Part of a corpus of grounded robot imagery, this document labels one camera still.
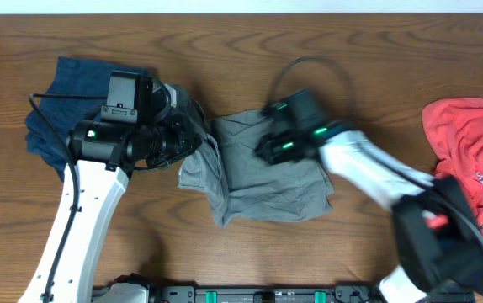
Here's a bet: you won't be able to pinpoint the right black cable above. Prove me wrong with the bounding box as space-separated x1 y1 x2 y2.
266 55 356 123

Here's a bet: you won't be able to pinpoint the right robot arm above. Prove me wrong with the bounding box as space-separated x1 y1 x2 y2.
255 90 483 302

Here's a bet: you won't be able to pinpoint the red printed t-shirt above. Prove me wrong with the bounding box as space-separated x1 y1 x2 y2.
422 98 483 234

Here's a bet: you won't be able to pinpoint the folded navy blue shorts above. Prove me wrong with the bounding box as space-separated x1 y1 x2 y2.
25 56 148 179

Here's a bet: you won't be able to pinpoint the black cable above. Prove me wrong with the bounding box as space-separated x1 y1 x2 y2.
266 55 356 123
28 93 109 303

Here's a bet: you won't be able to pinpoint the left black cable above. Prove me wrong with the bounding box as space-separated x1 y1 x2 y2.
28 93 109 303

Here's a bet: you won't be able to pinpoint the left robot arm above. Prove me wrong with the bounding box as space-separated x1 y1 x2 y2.
20 71 205 303

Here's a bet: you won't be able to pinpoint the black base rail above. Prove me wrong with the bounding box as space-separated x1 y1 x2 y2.
92 273 476 303

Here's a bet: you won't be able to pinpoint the grey cotton shorts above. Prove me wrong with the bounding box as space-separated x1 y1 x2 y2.
178 101 334 227

